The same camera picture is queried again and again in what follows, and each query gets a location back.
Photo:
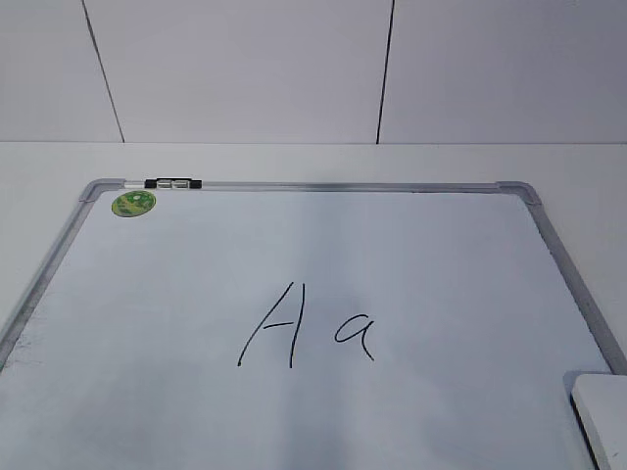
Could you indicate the black and clear hanger clip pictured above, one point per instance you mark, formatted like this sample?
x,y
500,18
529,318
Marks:
x,y
173,183

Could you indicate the white whiteboard eraser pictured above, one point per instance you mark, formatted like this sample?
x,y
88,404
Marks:
x,y
600,403

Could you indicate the white whiteboard with aluminium frame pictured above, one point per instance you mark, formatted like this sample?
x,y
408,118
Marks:
x,y
289,326

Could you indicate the round green sticker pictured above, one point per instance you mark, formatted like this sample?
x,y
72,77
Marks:
x,y
133,203

